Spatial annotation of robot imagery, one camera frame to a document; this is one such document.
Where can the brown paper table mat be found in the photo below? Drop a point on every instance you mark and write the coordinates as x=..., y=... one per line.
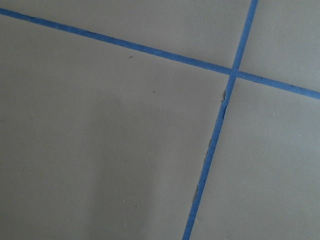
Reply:
x=159, y=119

